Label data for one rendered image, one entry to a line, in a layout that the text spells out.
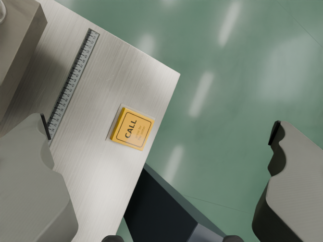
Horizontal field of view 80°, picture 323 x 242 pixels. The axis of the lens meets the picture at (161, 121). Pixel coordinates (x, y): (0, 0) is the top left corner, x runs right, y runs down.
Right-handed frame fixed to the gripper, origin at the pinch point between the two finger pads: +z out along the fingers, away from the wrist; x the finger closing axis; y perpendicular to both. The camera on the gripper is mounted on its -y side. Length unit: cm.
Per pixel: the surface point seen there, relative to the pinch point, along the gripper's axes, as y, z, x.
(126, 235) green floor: 138, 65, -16
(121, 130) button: 16.3, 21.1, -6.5
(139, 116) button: 14.3, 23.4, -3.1
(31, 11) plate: -4.0, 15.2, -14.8
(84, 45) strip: 2.0, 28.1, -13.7
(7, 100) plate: 6.4, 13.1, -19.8
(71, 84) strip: 8.3, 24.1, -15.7
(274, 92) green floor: 63, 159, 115
